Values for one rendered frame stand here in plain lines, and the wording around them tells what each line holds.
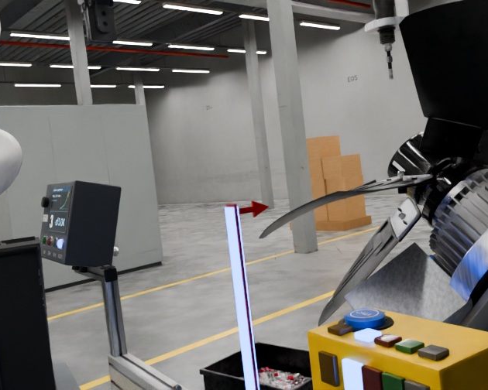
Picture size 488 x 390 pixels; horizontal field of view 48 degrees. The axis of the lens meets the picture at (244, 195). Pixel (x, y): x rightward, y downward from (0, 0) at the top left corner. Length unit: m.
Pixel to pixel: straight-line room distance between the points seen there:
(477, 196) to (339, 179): 8.32
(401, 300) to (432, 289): 0.05
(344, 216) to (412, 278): 8.28
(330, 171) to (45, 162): 4.61
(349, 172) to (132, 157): 3.72
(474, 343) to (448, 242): 0.43
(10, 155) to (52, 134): 6.04
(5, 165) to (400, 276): 0.71
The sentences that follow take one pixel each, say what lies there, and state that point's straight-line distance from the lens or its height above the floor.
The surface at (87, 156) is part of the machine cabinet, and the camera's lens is 7.27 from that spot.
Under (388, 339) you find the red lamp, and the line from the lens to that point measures 0.51.
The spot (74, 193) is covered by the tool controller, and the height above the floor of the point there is 1.23.
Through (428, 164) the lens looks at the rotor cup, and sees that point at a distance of 1.00.
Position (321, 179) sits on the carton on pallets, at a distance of 9.41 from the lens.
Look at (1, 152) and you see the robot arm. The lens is 1.07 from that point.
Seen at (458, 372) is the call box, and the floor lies 1.06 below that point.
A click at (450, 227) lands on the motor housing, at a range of 0.93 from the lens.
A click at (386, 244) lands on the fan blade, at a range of 1.06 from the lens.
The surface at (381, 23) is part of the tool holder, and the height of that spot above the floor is 1.45.
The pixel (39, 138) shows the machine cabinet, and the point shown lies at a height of 1.86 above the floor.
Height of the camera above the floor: 1.24
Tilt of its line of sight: 3 degrees down
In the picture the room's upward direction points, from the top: 7 degrees counter-clockwise
